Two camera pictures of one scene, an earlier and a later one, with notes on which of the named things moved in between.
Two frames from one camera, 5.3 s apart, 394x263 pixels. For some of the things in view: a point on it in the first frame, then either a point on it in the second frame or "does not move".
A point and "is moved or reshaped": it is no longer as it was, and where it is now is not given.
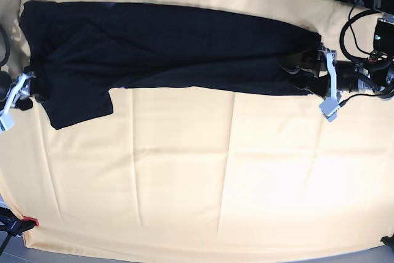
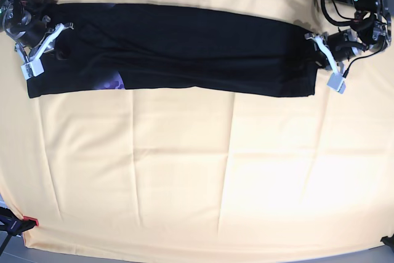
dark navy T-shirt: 74,54 is moved or reshaped
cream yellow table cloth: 201,173 does not move
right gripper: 343,75 -> 345,45
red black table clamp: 11,223 does not move
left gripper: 21,94 -> 28,29
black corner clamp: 388,241 does not move
